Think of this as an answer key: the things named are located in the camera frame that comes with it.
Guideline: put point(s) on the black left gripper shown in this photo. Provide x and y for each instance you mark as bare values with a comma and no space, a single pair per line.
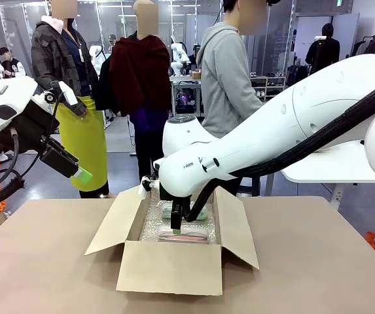
33,127

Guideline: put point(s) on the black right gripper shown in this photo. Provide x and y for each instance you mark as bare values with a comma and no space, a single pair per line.
174,199

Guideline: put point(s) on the green glasses case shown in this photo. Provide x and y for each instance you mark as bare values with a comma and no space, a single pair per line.
203,215

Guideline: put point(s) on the pink glasses case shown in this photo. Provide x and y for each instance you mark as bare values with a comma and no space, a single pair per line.
193,238

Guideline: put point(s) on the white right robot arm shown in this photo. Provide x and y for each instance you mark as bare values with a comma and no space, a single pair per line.
272,124

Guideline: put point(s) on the person's right forearm grey sleeve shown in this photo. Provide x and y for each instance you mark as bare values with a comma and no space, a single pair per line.
246,104

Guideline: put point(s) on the open cardboard shipping box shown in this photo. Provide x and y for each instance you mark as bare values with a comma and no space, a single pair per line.
171,268

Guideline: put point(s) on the bubble wrap sheet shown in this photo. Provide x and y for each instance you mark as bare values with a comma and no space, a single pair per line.
152,229

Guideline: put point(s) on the yellow-green skirt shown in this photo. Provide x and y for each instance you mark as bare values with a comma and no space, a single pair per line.
82,137

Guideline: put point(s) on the person in varsity jacket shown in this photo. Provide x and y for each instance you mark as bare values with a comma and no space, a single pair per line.
12,63

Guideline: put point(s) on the computer with coloured lights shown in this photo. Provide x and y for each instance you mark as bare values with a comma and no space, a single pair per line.
182,98

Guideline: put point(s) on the person wearing cap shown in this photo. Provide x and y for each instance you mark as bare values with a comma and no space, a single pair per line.
111,41

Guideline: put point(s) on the small cardboard box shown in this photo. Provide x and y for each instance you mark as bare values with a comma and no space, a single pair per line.
196,75

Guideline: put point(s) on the person in grey hoodie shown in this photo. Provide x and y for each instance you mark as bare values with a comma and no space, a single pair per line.
223,75

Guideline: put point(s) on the wooden shoe shelf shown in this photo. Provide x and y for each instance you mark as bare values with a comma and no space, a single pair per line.
269,85

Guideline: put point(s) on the white desk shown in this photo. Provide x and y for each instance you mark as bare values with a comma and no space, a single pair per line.
331,163

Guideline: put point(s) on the long-haired person in black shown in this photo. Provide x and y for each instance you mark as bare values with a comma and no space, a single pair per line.
324,49

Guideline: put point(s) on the black clothes rack with garments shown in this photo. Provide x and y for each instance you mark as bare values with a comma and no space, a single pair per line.
362,45

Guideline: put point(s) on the grey open door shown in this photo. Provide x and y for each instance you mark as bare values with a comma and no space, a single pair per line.
347,29

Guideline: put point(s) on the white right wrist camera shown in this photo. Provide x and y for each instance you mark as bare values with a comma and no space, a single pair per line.
148,186

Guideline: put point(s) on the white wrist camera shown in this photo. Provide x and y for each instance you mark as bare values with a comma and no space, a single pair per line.
68,94
148,186

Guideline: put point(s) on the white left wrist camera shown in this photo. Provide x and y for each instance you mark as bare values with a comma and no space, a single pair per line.
68,94

